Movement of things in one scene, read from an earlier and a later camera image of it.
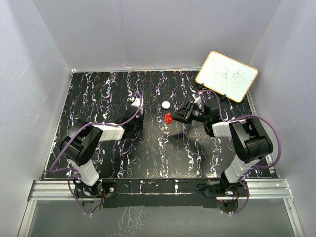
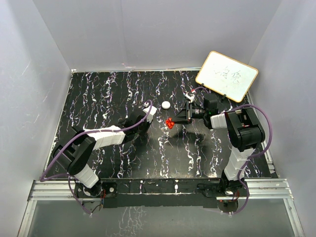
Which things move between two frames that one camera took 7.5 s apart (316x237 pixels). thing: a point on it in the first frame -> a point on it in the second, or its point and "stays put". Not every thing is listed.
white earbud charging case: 166,104 stays put
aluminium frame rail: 269,189 stays put
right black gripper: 184,114 stays put
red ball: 168,118 -> 170,123
